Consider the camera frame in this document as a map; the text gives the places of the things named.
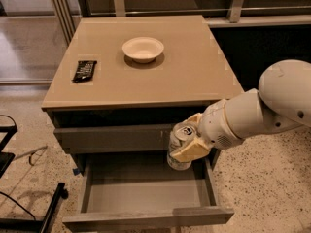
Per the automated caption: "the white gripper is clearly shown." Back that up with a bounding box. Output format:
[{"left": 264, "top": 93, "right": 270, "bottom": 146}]
[{"left": 170, "top": 99, "right": 244, "bottom": 163}]

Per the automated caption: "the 7up soda can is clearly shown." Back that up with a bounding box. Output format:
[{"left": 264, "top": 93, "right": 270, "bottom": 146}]
[{"left": 167, "top": 122, "right": 197, "bottom": 171}]

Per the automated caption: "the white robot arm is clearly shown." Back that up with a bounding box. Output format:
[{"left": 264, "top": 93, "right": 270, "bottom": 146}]
[{"left": 167, "top": 60, "right": 311, "bottom": 170}]

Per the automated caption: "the grey drawer cabinet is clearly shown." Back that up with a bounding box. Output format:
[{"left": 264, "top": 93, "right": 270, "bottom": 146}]
[{"left": 41, "top": 15, "right": 245, "bottom": 233}]

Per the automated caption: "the open grey middle drawer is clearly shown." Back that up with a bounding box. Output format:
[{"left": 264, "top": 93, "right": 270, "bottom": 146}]
[{"left": 63, "top": 151, "right": 234, "bottom": 232}]

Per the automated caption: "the grey top drawer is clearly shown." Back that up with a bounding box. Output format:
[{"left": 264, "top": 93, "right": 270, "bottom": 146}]
[{"left": 54, "top": 124, "right": 172, "bottom": 154}]

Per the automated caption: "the white paper bowl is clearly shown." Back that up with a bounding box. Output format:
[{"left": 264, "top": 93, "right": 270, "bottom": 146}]
[{"left": 122, "top": 37, "right": 164, "bottom": 63}]

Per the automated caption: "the black snack packet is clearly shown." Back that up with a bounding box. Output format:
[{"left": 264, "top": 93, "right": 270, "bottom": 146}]
[{"left": 72, "top": 60, "right": 97, "bottom": 83}]

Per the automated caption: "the metal window railing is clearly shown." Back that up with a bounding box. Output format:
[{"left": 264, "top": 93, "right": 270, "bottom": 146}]
[{"left": 52, "top": 0, "right": 311, "bottom": 41}]

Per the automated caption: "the black cable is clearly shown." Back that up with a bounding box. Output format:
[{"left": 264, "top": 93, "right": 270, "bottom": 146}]
[{"left": 0, "top": 190, "right": 37, "bottom": 221}]

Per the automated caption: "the black chair frame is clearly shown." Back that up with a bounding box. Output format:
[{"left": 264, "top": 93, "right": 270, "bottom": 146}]
[{"left": 0, "top": 116, "right": 70, "bottom": 219}]

